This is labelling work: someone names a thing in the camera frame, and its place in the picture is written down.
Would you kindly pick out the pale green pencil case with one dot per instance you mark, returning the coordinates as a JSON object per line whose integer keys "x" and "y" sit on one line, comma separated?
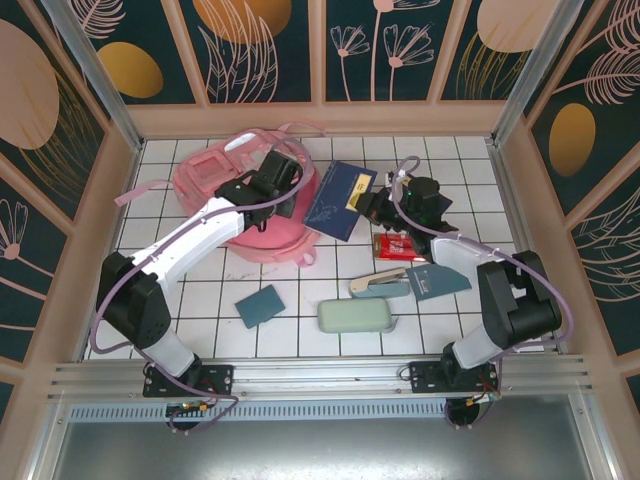
{"x": 352, "y": 315}

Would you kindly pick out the aluminium side rail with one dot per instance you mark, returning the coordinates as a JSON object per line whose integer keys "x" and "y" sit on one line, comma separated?
{"x": 511, "y": 200}

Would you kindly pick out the grey metal sheet panel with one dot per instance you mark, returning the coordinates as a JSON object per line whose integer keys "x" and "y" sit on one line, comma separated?
{"x": 320, "y": 450}

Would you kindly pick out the aluminium corner post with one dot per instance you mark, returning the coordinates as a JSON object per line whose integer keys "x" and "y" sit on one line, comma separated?
{"x": 100, "y": 75}
{"x": 535, "y": 75}

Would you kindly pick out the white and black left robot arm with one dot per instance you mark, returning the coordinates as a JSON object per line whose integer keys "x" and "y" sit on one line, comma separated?
{"x": 200, "y": 232}

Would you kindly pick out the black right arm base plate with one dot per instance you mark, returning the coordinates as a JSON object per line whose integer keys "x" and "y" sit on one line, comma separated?
{"x": 422, "y": 377}

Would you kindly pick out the pink student backpack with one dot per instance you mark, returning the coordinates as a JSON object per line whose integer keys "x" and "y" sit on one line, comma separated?
{"x": 210, "y": 170}

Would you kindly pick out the aluminium front rail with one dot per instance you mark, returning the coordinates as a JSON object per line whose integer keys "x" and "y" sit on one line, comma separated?
{"x": 320, "y": 375}

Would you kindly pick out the small circuit board with LEDs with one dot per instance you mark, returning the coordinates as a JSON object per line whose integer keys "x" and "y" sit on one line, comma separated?
{"x": 187, "y": 409}

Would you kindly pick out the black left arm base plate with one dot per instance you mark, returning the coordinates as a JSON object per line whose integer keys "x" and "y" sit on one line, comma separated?
{"x": 222, "y": 380}

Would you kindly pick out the red packet with white print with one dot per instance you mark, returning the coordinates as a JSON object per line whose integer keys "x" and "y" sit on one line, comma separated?
{"x": 395, "y": 247}

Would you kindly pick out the small plain teal notebook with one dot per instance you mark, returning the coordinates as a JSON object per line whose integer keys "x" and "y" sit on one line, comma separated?
{"x": 260, "y": 306}

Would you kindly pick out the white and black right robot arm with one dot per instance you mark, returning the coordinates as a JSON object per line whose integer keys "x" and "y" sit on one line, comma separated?
{"x": 520, "y": 300}

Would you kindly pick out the beige and blue stapler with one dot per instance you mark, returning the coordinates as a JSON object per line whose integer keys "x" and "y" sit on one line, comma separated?
{"x": 380, "y": 290}

